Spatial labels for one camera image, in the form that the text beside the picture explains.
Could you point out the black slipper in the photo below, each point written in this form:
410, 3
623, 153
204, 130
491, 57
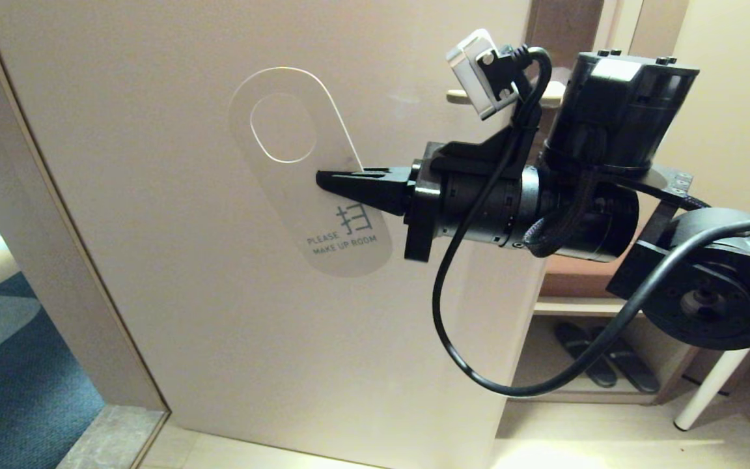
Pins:
573, 339
638, 374

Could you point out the white table leg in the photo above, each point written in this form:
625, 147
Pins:
707, 391

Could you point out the blue do-not-disturb door hanger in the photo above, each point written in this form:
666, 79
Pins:
297, 189

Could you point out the brown metal lock plate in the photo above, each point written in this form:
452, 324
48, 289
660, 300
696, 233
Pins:
564, 19

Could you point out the brown seat cushion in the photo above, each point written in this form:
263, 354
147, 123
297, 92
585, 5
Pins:
570, 280

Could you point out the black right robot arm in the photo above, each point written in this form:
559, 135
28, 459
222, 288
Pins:
616, 98

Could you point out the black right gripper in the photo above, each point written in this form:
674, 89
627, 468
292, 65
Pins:
479, 195

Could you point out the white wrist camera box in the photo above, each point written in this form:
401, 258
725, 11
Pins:
472, 71

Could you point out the beige room door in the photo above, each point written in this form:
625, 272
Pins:
153, 293

